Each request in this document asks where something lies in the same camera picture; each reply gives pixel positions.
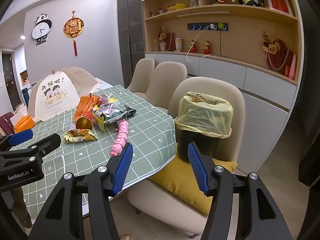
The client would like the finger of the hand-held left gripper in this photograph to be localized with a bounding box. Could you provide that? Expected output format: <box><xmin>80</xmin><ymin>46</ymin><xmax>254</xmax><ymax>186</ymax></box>
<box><xmin>0</xmin><ymin>129</ymin><xmax>34</xmax><ymax>152</ymax></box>
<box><xmin>10</xmin><ymin>133</ymin><xmax>62</xmax><ymax>161</ymax></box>

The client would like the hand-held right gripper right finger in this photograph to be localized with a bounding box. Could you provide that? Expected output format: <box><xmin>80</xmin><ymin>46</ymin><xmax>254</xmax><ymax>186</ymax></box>
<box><xmin>187</xmin><ymin>142</ymin><xmax>293</xmax><ymax>240</ymax></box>

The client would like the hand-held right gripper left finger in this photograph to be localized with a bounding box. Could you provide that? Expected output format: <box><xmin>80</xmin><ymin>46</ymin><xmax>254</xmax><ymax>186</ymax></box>
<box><xmin>29</xmin><ymin>142</ymin><xmax>134</xmax><ymax>240</ymax></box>

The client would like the black waste bin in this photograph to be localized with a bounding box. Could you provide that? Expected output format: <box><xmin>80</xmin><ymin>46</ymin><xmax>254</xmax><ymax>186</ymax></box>
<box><xmin>176</xmin><ymin>126</ymin><xmax>221</xmax><ymax>163</ymax></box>

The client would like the white milk carton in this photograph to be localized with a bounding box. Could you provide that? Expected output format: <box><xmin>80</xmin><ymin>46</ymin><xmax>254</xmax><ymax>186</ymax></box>
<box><xmin>104</xmin><ymin>109</ymin><xmax>128</xmax><ymax>125</ymax></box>

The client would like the orange plastic wrapper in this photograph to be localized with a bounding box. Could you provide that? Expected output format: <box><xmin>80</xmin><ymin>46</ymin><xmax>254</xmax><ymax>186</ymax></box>
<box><xmin>74</xmin><ymin>94</ymin><xmax>100</xmax><ymax>122</ymax></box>

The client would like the black bin yellow bag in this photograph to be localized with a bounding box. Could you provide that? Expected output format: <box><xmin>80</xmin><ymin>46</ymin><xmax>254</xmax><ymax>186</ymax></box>
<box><xmin>174</xmin><ymin>92</ymin><xmax>234</xmax><ymax>138</ymax></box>

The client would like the orange box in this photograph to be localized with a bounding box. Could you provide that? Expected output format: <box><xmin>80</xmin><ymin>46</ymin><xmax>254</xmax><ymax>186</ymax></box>
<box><xmin>14</xmin><ymin>115</ymin><xmax>35</xmax><ymax>133</ymax></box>

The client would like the dark red bag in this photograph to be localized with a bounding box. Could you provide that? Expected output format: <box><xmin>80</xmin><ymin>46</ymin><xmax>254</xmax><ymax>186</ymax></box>
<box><xmin>0</xmin><ymin>112</ymin><xmax>15</xmax><ymax>137</ymax></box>

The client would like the yellow cushion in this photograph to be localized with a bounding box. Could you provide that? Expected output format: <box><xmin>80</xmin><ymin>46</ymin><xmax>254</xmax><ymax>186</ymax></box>
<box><xmin>149</xmin><ymin>157</ymin><xmax>238</xmax><ymax>215</ymax></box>

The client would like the pink caterpillar toy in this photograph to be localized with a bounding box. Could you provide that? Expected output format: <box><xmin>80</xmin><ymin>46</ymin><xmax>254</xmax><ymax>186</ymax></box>
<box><xmin>110</xmin><ymin>120</ymin><xmax>130</xmax><ymax>158</ymax></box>

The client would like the gold red snack packet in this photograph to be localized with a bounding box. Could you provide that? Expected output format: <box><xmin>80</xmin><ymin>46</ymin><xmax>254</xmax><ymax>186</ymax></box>
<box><xmin>62</xmin><ymin>128</ymin><xmax>98</xmax><ymax>143</ymax></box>

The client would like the green checked tablecloth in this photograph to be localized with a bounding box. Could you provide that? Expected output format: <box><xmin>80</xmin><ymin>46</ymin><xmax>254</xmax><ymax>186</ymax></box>
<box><xmin>9</xmin><ymin>84</ymin><xmax>175</xmax><ymax>227</ymax></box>

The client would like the blue water bottle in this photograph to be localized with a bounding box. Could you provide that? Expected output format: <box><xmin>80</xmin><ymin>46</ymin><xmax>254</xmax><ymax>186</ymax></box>
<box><xmin>22</xmin><ymin>88</ymin><xmax>32</xmax><ymax>105</ymax></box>

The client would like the printed mesh food cover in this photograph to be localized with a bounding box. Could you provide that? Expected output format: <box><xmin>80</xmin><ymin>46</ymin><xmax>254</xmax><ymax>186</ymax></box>
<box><xmin>27</xmin><ymin>69</ymin><xmax>84</xmax><ymax>123</ymax></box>

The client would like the yellow snack packet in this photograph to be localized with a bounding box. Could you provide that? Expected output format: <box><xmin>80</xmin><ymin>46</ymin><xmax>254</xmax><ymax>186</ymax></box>
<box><xmin>91</xmin><ymin>106</ymin><xmax>107</xmax><ymax>132</ymax></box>

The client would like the dark green wrapper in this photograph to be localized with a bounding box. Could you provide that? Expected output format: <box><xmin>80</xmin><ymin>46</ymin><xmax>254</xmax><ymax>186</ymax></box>
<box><xmin>122</xmin><ymin>105</ymin><xmax>137</xmax><ymax>118</ymax></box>

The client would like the silver foil wrapper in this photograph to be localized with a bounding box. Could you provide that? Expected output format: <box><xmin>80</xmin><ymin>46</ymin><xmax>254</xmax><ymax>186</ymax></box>
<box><xmin>96</xmin><ymin>104</ymin><xmax>120</xmax><ymax>117</ymax></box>

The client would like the beige dining chair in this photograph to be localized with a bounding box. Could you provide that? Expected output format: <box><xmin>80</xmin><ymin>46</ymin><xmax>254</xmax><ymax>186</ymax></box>
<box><xmin>146</xmin><ymin>61</ymin><xmax>188</xmax><ymax>109</ymax></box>
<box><xmin>127</xmin><ymin>58</ymin><xmax>155</xmax><ymax>94</ymax></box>
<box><xmin>127</xmin><ymin>77</ymin><xmax>247</xmax><ymax>239</ymax></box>

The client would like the plain mesh food cover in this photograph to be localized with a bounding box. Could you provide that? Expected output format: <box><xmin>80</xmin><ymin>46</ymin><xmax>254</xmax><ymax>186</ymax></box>
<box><xmin>61</xmin><ymin>66</ymin><xmax>101</xmax><ymax>98</ymax></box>

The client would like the grey sideboard cabinet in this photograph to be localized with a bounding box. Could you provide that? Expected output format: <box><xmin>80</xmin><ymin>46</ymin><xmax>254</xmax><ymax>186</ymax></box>
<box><xmin>144</xmin><ymin>52</ymin><xmax>298</xmax><ymax>178</ymax></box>

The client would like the small red flower bag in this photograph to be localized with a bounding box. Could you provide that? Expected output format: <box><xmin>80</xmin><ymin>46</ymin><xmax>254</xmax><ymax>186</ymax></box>
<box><xmin>159</xmin><ymin>27</ymin><xmax>176</xmax><ymax>52</ymax></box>

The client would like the dark glass cabinet door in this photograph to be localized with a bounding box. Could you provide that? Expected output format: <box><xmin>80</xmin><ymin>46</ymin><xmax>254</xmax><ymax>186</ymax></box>
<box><xmin>117</xmin><ymin>0</ymin><xmax>145</xmax><ymax>90</ymax></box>

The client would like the large red flower bag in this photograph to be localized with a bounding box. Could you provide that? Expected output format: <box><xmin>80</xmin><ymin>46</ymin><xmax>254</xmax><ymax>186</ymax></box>
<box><xmin>262</xmin><ymin>31</ymin><xmax>293</xmax><ymax>72</ymax></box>

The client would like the black power strip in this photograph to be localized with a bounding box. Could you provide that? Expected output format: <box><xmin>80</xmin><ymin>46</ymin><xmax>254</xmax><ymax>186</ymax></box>
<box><xmin>187</xmin><ymin>22</ymin><xmax>228</xmax><ymax>32</ymax></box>

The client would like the yellow toy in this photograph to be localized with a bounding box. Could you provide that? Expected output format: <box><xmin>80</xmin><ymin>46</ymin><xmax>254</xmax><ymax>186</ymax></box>
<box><xmin>167</xmin><ymin>2</ymin><xmax>188</xmax><ymax>12</ymax></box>

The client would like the red framed picture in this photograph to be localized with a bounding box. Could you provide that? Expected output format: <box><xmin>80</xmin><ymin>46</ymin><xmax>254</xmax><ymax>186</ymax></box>
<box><xmin>264</xmin><ymin>0</ymin><xmax>293</xmax><ymax>15</ymax></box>

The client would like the panda wall clock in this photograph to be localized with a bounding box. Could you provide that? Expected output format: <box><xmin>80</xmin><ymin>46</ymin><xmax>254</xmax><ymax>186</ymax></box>
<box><xmin>32</xmin><ymin>13</ymin><xmax>52</xmax><ymax>47</ymax></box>

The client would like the red knot wall ornament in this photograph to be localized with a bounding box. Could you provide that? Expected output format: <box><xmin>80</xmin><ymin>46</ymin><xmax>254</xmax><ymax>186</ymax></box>
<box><xmin>63</xmin><ymin>10</ymin><xmax>85</xmax><ymax>57</ymax></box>

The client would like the wooden wall shelf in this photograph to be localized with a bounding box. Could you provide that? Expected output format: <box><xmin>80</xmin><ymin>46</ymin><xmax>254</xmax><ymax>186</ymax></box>
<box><xmin>141</xmin><ymin>0</ymin><xmax>304</xmax><ymax>85</ymax></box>

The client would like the white charger with cable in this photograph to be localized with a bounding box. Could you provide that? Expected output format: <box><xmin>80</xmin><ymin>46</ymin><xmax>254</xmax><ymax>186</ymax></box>
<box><xmin>186</xmin><ymin>24</ymin><xmax>215</xmax><ymax>63</ymax></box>

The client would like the green plug with black cable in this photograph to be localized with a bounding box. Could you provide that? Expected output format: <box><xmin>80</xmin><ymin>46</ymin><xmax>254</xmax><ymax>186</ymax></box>
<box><xmin>217</xmin><ymin>23</ymin><xmax>227</xmax><ymax>57</ymax></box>

